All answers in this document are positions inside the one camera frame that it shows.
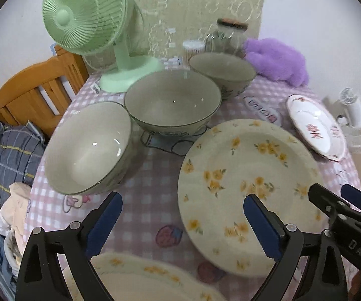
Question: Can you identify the white red-rimmed plate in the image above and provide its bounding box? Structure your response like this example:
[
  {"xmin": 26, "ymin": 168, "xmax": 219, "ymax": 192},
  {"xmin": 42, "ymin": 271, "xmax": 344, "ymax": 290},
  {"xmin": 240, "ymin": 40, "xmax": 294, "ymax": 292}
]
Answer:
[{"xmin": 286, "ymin": 95, "xmax": 347, "ymax": 162}]

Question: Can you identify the scalloped yellow flower plate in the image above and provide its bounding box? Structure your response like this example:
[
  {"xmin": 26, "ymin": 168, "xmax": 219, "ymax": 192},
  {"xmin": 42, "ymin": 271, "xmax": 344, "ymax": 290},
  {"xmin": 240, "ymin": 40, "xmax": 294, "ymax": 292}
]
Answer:
[{"xmin": 61, "ymin": 253, "xmax": 228, "ymax": 301}]

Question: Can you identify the round yellow flower plate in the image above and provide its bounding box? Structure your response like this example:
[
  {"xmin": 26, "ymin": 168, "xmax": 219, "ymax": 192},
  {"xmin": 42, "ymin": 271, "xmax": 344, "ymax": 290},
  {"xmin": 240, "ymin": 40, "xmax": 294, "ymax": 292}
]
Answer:
[{"xmin": 178, "ymin": 119, "xmax": 324, "ymax": 277}]

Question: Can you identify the grey floral bowl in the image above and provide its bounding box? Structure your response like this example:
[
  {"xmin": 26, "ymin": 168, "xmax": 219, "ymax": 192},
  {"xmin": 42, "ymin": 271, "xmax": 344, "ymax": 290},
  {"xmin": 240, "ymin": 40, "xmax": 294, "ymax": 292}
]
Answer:
[
  {"xmin": 44, "ymin": 101, "xmax": 134, "ymax": 195},
  {"xmin": 189, "ymin": 52, "xmax": 257, "ymax": 100},
  {"xmin": 124, "ymin": 69, "xmax": 222, "ymax": 137}
]

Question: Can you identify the peach cloth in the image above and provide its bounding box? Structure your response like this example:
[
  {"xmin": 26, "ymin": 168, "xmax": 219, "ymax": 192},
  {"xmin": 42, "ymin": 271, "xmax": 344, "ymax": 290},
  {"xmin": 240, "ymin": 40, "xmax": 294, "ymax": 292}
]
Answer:
[{"xmin": 0, "ymin": 182, "xmax": 31, "ymax": 255}]

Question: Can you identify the white standing fan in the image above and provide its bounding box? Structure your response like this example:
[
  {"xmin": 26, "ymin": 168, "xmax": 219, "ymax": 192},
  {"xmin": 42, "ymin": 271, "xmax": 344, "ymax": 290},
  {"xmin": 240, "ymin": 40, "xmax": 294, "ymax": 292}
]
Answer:
[{"xmin": 337, "ymin": 88, "xmax": 361, "ymax": 154}]

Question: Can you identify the pink checkered tablecloth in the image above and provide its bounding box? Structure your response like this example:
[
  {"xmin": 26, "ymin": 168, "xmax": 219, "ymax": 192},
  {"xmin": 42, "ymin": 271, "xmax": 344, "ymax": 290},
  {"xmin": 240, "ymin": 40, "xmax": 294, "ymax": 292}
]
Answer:
[{"xmin": 25, "ymin": 74, "xmax": 361, "ymax": 300}]

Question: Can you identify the grey plaid pillow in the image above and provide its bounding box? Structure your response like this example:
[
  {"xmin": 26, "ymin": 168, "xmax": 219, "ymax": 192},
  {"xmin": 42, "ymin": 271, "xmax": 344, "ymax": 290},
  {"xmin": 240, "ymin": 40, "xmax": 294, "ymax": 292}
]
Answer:
[{"xmin": 0, "ymin": 121, "xmax": 47, "ymax": 194}]

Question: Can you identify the purple plush toy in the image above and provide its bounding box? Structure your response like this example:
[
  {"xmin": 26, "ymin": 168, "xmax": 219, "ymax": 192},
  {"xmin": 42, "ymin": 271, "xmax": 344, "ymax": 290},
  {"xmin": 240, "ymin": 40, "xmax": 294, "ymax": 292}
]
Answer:
[{"xmin": 243, "ymin": 38, "xmax": 309, "ymax": 88}]

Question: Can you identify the wooden bed headboard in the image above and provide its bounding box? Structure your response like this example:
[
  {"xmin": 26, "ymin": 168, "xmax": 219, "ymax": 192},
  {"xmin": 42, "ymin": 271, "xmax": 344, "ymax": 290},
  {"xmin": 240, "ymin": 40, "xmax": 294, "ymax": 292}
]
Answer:
[{"xmin": 0, "ymin": 46, "xmax": 89, "ymax": 137}]

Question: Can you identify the glass jar black lid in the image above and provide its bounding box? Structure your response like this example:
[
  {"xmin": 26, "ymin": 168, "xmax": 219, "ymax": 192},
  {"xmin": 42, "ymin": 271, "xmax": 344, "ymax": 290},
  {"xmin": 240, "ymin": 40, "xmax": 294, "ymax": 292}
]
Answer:
[{"xmin": 205, "ymin": 18, "xmax": 248, "ymax": 58}]

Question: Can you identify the cotton swab container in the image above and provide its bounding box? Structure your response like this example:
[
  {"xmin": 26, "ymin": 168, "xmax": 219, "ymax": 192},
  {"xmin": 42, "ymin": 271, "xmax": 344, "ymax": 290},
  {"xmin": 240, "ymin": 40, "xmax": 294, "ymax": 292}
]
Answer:
[{"xmin": 182, "ymin": 39, "xmax": 205, "ymax": 66}]

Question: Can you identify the green desk fan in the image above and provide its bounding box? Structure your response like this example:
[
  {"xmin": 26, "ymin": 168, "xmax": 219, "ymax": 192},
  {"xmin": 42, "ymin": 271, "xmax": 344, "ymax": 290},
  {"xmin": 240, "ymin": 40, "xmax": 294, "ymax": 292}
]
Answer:
[{"xmin": 42, "ymin": 0, "xmax": 164, "ymax": 93}]

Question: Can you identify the green patterned wall mat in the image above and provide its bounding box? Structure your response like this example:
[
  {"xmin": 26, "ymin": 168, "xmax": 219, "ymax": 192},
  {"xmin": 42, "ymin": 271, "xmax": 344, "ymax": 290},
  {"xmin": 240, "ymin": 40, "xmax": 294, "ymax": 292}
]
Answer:
[{"xmin": 80, "ymin": 0, "xmax": 268, "ymax": 73}]

